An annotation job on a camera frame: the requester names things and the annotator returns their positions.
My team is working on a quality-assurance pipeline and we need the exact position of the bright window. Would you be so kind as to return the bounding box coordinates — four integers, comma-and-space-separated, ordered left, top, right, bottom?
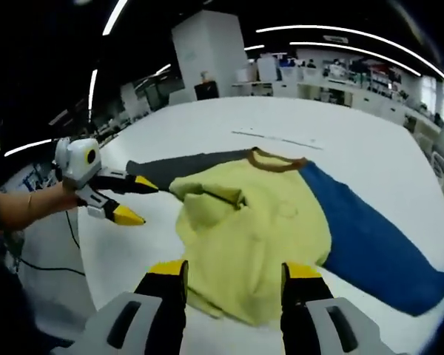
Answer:
421, 73, 444, 123

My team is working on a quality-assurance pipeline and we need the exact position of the white cabinet panel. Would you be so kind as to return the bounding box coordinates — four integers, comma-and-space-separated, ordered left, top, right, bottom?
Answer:
258, 57, 277, 81

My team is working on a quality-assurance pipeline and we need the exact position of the black cable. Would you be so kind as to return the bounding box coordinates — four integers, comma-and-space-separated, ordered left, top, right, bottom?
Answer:
18, 209, 87, 277

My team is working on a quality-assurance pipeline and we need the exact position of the wide white pillar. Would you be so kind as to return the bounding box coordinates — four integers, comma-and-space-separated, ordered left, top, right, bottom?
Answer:
171, 10, 247, 103

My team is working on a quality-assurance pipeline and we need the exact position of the shelf of coloured items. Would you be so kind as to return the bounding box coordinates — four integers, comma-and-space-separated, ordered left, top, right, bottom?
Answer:
320, 55, 404, 92

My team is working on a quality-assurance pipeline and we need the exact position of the white counter row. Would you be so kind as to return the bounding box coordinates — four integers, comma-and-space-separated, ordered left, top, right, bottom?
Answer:
231, 79, 411, 112

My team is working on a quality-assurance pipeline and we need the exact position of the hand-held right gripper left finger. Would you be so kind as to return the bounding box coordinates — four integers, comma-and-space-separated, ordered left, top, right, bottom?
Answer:
73, 259, 189, 355

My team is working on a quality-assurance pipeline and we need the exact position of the person's left hand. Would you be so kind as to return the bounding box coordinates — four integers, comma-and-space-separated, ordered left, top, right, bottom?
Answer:
32, 181, 81, 220

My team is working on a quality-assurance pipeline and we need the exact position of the person's dark clothing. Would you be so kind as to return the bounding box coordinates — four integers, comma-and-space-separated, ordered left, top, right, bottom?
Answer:
0, 229, 75, 355

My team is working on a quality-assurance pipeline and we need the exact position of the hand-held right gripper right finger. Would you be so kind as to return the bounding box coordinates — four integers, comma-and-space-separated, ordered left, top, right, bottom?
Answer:
280, 261, 397, 355

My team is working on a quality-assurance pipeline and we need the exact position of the small black cabinet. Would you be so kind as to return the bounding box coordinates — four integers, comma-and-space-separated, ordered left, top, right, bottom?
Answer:
194, 80, 220, 101

